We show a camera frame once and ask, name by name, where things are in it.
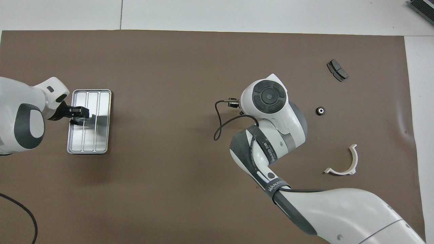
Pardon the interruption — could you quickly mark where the grey ribbed device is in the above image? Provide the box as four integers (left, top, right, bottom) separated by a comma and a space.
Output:
408, 0, 434, 25

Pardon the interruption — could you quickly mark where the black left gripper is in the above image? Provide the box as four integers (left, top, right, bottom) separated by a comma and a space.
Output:
51, 101, 90, 126

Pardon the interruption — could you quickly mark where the white curved plastic bracket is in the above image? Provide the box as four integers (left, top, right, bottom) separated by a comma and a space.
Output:
324, 144, 358, 176

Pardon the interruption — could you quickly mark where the silver metal tray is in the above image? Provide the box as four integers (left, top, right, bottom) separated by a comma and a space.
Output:
67, 89, 112, 155

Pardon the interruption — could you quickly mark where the stacked grey brake pad pair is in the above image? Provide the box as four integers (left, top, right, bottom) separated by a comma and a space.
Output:
327, 59, 349, 82

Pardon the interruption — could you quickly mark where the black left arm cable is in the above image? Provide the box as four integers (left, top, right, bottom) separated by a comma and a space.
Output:
0, 193, 38, 244

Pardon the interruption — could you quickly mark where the brown table mat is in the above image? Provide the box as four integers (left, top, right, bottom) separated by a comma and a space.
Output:
0, 30, 427, 244

